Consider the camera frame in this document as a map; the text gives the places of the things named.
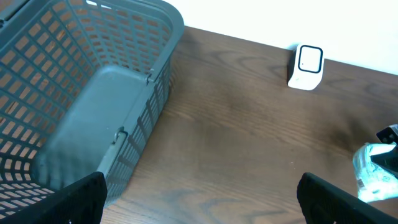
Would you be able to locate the teal wet wipes pack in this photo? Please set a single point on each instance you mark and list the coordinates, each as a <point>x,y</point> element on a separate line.
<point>374,183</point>

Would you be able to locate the grey plastic mesh basket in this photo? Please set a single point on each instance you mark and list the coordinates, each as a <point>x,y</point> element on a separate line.
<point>83,83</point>

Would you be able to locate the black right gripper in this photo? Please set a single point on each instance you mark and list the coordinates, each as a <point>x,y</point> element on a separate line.
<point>388,160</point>

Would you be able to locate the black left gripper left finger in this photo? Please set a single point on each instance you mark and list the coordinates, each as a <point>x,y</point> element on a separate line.
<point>81,202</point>

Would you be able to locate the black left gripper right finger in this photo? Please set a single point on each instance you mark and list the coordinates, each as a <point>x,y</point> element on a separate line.
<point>322,202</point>

